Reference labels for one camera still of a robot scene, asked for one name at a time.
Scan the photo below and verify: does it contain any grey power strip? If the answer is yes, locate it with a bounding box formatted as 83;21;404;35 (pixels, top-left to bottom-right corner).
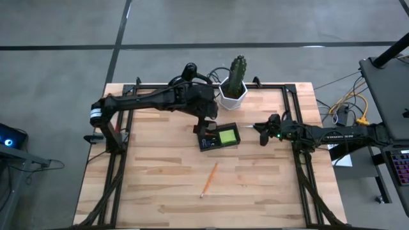
335;105;351;127

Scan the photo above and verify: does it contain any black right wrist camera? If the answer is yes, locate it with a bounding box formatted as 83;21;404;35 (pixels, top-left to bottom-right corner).
267;113;282;127

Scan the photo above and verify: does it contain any green sticky note pad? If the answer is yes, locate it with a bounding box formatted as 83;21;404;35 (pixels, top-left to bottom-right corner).
219;129;237;144

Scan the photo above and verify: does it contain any yellow cable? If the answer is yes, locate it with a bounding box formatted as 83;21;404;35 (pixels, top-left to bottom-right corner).
328;92;371;126

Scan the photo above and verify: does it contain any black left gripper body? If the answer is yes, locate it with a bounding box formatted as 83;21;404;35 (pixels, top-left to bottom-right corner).
181;83;220;119

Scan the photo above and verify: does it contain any grey metal stand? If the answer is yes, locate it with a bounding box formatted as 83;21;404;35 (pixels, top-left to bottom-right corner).
0;143;52;230

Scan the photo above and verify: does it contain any backlit computer keyboard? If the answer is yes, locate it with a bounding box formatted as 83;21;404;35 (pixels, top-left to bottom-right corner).
385;149;409;187

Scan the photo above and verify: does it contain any white paper sheet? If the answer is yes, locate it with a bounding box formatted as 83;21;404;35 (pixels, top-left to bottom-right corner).
326;142;354;168

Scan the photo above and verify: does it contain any blue lit black device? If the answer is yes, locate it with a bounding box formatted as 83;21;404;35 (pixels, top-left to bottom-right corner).
0;123;29;150

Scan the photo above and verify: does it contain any white hexagonal plant pot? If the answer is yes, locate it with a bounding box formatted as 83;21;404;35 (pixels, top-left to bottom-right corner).
219;76;249;111

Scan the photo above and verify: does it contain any black gooseneck desk lamp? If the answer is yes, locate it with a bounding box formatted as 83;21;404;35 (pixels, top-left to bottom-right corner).
168;62;214;89

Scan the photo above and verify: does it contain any black stand pole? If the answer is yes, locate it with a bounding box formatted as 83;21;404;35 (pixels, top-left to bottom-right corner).
372;31;409;68

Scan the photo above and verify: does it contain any orange pencil pink eraser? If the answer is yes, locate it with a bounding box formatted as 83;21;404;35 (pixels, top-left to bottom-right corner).
200;162;219;199

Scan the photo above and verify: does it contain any black desk support bar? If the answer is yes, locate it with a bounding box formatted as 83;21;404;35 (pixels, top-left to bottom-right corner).
328;140;390;161

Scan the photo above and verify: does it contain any grey desk top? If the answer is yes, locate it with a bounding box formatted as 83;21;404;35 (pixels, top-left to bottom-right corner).
359;56;409;141

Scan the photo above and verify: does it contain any green cactus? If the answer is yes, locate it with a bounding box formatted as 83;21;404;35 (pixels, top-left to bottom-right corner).
226;55;247;96

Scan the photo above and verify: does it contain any black mesh desk organizer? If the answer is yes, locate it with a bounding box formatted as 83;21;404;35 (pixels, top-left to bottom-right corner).
196;122;241;153

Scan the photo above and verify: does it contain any black lamp cable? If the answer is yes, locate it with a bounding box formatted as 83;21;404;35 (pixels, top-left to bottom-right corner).
206;66;231;84

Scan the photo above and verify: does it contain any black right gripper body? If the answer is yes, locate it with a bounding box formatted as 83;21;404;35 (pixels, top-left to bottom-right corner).
260;121;291;146

